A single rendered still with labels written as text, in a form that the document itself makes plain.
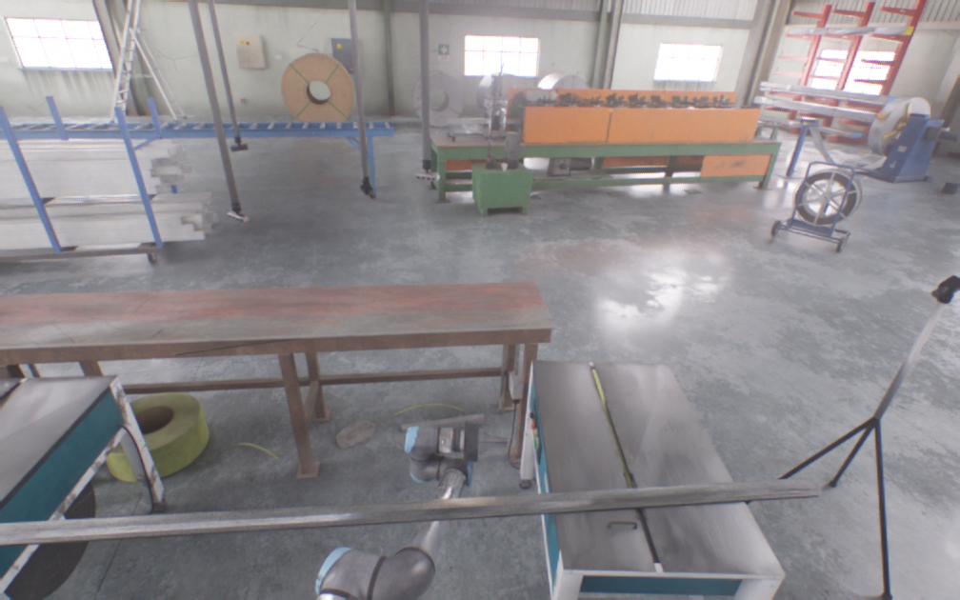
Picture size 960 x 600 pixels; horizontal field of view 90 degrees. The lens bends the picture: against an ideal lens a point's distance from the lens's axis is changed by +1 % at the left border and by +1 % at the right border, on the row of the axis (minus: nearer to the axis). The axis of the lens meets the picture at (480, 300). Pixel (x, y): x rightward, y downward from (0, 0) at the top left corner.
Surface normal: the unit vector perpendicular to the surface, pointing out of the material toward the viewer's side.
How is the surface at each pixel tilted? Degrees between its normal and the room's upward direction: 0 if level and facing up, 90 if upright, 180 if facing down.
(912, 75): 90
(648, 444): 0
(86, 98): 90
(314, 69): 90
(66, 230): 90
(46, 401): 0
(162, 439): 0
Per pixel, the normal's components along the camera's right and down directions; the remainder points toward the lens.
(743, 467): 0.04, -0.88
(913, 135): -0.95, -0.05
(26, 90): 0.23, 0.47
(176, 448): 0.81, 0.30
